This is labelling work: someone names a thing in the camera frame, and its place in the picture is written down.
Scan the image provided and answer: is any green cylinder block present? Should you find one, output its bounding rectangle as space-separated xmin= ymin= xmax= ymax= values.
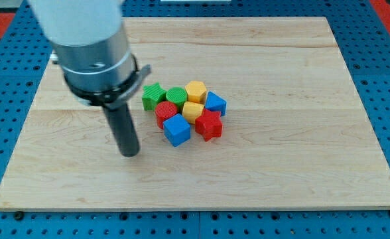
xmin=166 ymin=87 xmax=188 ymax=110

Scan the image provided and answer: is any light wooden board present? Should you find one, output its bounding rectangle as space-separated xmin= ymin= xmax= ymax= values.
xmin=0 ymin=17 xmax=390 ymax=212

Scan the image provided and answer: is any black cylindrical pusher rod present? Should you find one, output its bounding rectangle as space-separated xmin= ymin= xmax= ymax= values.
xmin=103 ymin=104 xmax=140 ymax=157

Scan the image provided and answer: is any yellow hexagon block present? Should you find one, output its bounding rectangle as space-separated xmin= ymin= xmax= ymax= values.
xmin=184 ymin=81 xmax=207 ymax=104

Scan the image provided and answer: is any yellow rounded block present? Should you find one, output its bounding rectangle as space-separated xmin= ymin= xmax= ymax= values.
xmin=182 ymin=101 xmax=204 ymax=124

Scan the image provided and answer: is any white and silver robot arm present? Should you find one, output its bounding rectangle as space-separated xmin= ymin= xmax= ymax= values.
xmin=28 ymin=0 xmax=151 ymax=157

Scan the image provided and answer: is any green star block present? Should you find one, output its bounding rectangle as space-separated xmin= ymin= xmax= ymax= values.
xmin=142 ymin=82 xmax=166 ymax=111

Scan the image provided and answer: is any red cylinder block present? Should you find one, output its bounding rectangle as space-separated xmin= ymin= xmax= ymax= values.
xmin=155 ymin=101 xmax=178 ymax=129

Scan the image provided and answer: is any blue cube block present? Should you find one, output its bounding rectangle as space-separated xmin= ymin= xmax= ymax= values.
xmin=163 ymin=114 xmax=191 ymax=147

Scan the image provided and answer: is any blue triangle block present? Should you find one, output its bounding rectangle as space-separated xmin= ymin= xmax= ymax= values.
xmin=205 ymin=92 xmax=227 ymax=116

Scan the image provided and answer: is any red star block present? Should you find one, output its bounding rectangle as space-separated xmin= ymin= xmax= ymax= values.
xmin=195 ymin=108 xmax=223 ymax=141

